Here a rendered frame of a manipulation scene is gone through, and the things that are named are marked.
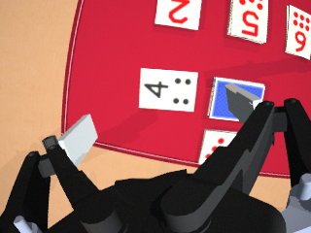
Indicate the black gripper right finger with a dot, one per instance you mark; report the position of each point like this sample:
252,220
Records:
188,203

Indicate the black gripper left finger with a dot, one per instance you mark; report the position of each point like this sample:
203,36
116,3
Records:
28,203

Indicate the blue playing card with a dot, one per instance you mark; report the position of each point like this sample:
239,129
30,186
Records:
219,108
167,89

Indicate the red card cloth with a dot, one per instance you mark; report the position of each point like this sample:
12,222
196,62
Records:
105,146
116,38

